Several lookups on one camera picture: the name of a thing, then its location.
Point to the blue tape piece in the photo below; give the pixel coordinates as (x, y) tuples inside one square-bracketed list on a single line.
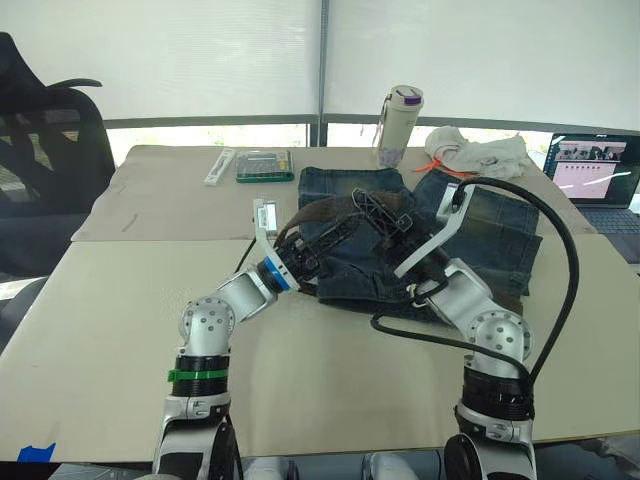
[(36, 453)]

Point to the white bottle with purple lid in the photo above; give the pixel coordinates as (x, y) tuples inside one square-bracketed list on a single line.
[(397, 125)]

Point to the blue denim shorts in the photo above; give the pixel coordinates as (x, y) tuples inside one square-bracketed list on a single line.
[(500, 235)]

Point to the white slim tool package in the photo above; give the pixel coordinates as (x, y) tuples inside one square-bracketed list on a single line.
[(219, 167)]

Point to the green screwdriver bit case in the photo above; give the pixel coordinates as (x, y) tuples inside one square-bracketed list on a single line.
[(264, 165)]

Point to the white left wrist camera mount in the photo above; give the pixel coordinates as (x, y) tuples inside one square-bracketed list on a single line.
[(264, 220)]

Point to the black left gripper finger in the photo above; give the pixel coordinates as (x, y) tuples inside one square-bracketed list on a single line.
[(332, 226), (336, 241)]

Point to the white rounded robot part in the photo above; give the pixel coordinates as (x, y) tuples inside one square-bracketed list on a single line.
[(390, 467)]

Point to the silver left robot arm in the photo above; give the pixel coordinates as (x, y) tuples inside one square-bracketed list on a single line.
[(235, 300)]

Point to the black office chair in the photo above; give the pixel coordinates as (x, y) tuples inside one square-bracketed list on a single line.
[(45, 150)]

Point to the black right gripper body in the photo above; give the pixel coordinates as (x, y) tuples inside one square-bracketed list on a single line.
[(406, 245)]

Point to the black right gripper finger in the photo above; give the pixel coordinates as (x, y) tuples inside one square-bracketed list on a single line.
[(387, 245), (380, 210)]

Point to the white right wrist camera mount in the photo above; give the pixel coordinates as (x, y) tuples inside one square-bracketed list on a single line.
[(440, 235)]

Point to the open dark laptop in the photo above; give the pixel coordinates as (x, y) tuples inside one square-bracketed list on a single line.
[(595, 175)]

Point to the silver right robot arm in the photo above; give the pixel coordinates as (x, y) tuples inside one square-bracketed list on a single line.
[(475, 310)]

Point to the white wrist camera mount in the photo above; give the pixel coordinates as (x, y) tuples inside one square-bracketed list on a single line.
[(264, 220), (440, 235)]

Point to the white roller blind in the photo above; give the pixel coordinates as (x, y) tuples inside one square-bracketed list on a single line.
[(500, 55), (175, 55)]

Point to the crumpled white cloth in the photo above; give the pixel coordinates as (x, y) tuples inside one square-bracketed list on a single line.
[(490, 155)]

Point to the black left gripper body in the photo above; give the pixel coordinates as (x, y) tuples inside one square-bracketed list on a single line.
[(299, 262)]

